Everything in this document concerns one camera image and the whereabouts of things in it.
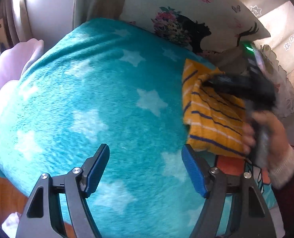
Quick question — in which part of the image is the yellow striped small sweater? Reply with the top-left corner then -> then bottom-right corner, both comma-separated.
182,59 -> 245,158

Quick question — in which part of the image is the person's right hand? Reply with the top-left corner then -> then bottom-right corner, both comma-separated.
242,111 -> 290,171

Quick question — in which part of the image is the white floral frilled pillow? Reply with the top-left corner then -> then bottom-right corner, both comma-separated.
259,45 -> 294,118

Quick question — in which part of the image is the white knit sleeve cuff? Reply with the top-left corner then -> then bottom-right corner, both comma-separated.
269,145 -> 294,190

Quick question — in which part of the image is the white pillow with woman print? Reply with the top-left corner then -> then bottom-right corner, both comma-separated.
118,0 -> 271,55

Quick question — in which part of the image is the teal star fleece blanket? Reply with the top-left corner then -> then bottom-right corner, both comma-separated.
0,18 -> 215,237

